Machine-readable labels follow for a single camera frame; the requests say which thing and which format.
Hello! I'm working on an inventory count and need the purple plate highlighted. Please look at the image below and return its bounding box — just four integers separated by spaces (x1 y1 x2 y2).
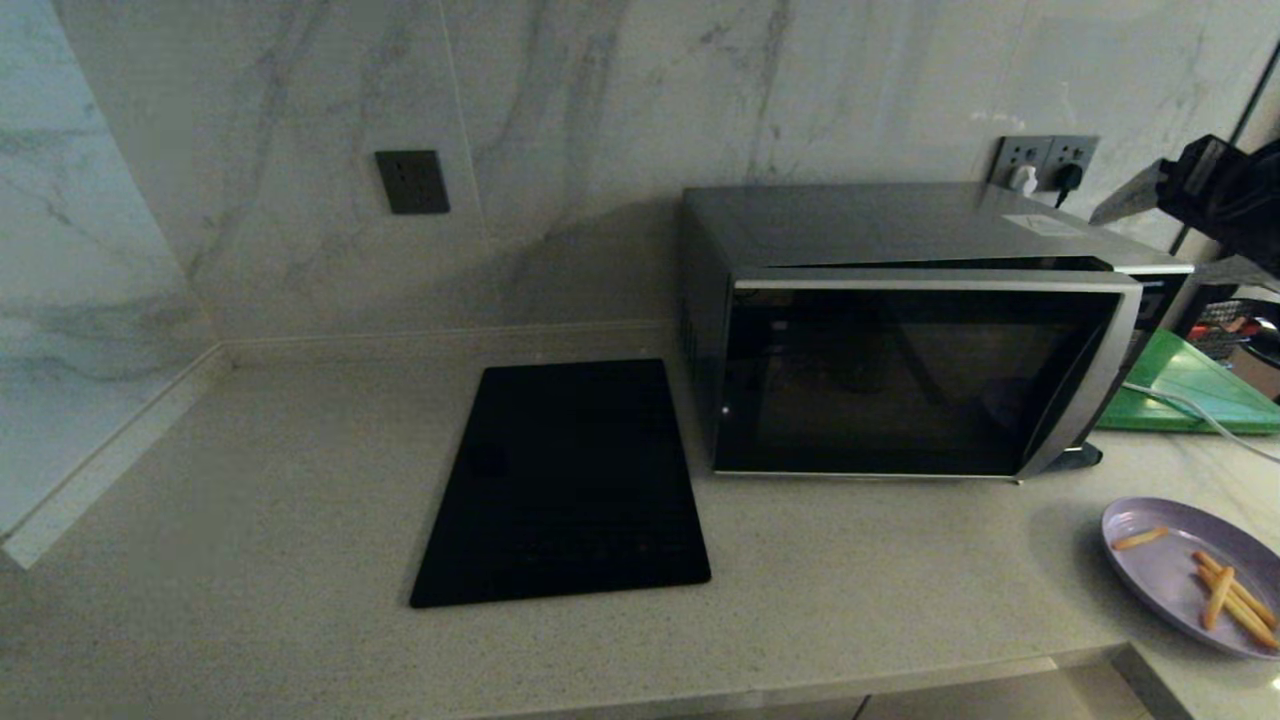
1100 497 1280 659

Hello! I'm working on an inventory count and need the silver black microwave oven body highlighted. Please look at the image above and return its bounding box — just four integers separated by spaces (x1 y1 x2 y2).
680 183 1196 473

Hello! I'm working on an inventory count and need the green cutting board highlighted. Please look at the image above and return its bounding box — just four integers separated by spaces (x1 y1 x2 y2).
1095 330 1280 436

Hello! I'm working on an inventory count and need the beige cabinet front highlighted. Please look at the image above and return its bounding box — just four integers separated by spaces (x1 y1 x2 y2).
856 658 1151 720
500 692 869 720

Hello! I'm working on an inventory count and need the black glass induction cooktop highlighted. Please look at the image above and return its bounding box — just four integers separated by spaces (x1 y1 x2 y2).
410 359 712 609

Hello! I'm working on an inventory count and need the black wire basket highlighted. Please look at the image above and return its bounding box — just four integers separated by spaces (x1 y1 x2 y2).
1192 298 1273 361

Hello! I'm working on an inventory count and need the white power cable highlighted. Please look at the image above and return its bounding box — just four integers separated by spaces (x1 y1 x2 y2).
1120 383 1280 464

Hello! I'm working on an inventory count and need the dark single wall socket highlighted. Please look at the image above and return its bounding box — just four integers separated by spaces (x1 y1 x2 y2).
375 150 452 216

